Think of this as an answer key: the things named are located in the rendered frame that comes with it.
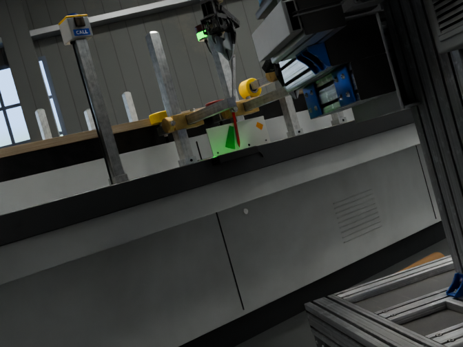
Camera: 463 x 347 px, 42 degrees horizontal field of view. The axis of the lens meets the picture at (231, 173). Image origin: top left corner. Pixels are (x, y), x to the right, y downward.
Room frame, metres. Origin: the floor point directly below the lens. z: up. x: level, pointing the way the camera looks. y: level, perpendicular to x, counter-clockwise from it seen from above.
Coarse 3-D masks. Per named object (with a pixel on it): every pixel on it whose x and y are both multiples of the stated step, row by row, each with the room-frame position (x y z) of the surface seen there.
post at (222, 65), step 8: (208, 32) 2.16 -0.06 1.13; (208, 40) 2.17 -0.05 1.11; (216, 56) 2.16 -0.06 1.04; (216, 64) 2.17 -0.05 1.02; (224, 64) 2.15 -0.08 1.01; (224, 72) 2.15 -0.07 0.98; (224, 80) 2.15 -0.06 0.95; (224, 88) 2.16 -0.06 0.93; (224, 96) 2.17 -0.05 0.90; (232, 120) 2.17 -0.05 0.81; (240, 120) 2.16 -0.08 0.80
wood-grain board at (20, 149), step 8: (256, 96) 2.49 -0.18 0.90; (184, 112) 2.28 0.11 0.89; (144, 120) 2.17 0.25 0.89; (112, 128) 2.10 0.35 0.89; (120, 128) 2.11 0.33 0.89; (128, 128) 2.13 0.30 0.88; (136, 128) 2.15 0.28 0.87; (64, 136) 1.99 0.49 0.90; (72, 136) 2.01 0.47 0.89; (80, 136) 2.03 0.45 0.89; (88, 136) 2.04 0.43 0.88; (96, 136) 2.06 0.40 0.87; (24, 144) 1.92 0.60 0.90; (32, 144) 1.93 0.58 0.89; (40, 144) 1.94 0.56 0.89; (48, 144) 1.96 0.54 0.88; (56, 144) 1.98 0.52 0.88; (64, 144) 1.99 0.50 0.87; (0, 152) 1.87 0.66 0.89; (8, 152) 1.88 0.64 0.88; (16, 152) 1.90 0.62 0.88; (24, 152) 1.91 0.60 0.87
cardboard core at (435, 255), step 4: (436, 252) 2.53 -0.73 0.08; (428, 256) 2.50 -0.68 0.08; (432, 256) 2.49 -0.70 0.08; (436, 256) 2.49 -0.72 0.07; (440, 256) 2.50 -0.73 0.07; (444, 256) 2.50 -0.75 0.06; (420, 260) 2.46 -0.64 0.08; (424, 260) 2.46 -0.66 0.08; (428, 260) 2.46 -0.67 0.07; (432, 260) 2.46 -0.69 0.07; (412, 264) 2.43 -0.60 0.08; (416, 264) 2.43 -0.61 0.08; (420, 264) 2.43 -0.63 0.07; (404, 268) 2.42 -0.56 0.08; (408, 268) 2.40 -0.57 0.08
